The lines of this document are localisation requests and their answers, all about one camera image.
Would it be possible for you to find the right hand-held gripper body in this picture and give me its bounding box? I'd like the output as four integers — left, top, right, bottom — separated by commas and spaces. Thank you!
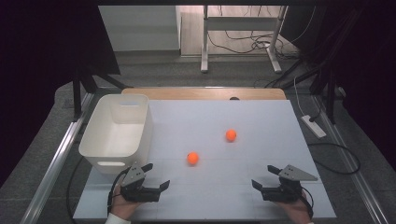
261, 163, 318, 203

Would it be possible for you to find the black floor cable loop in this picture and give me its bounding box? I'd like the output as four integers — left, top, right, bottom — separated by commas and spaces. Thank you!
307, 142, 361, 175

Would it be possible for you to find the white table mat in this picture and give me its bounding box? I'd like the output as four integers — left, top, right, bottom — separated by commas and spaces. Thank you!
72, 99, 337, 220

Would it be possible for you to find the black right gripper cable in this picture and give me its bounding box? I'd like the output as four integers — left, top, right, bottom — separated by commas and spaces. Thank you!
299, 186, 315, 219

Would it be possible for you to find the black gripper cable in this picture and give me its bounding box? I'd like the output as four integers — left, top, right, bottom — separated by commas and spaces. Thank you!
106, 167, 132, 217
299, 186, 315, 219

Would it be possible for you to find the white power strip cable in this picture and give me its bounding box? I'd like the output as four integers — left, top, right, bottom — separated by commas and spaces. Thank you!
293, 76, 308, 118

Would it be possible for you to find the tangle of black cables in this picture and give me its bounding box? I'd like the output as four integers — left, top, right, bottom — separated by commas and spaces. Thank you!
206, 5, 317, 61

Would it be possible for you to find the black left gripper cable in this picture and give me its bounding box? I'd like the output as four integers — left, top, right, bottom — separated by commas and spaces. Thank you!
106, 167, 132, 217

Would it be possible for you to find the person's right hand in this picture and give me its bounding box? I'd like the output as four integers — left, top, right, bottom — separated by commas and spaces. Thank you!
274, 190, 313, 224

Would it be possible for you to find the black metal stand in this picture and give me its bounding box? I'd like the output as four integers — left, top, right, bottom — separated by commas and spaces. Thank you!
72, 63, 134, 122
308, 59, 338, 125

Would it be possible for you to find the aluminium rail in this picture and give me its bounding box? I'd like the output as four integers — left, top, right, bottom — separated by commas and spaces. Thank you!
312, 94, 390, 224
19, 92, 95, 224

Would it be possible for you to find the wooden table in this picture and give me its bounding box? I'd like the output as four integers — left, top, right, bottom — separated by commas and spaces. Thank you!
120, 87, 288, 101

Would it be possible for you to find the white desk frame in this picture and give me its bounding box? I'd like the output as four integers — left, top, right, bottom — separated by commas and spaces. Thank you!
200, 5, 290, 75

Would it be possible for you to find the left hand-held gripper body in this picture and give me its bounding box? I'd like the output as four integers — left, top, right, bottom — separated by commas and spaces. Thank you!
120, 163, 162, 203

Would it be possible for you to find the white cabinet panel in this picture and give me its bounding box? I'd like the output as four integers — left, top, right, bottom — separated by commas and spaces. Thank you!
98, 5, 182, 52

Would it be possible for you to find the white plastic bin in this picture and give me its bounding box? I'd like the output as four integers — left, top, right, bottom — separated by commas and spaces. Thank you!
78, 93, 154, 175

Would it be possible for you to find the white power strip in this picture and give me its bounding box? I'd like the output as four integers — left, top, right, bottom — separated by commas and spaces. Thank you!
300, 114, 328, 139

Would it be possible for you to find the person's left hand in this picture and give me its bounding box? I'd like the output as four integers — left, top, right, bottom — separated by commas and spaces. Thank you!
109, 185, 144, 222

